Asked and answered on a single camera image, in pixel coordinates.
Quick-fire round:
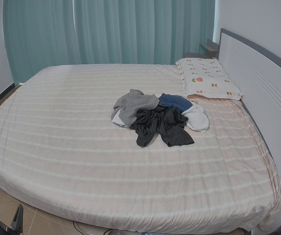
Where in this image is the pile of clothes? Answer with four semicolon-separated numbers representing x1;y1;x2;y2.
110;89;209;133

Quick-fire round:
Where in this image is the white printed pillow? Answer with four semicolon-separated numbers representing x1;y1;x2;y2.
175;57;244;100

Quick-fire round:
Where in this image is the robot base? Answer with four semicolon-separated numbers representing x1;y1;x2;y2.
131;231;173;235

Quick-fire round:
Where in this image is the grey bedside table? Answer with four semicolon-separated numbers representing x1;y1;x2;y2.
185;39;220;59

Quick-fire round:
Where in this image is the blue-green curtain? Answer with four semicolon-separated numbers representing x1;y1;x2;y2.
3;0;78;86
74;0;217;65

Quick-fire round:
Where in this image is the bed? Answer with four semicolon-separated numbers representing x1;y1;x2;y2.
0;28;281;235

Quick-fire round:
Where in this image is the black T-shirt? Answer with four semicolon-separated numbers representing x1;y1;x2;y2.
130;107;195;147

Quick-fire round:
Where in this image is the black cable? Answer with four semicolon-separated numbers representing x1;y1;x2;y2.
72;220;87;235

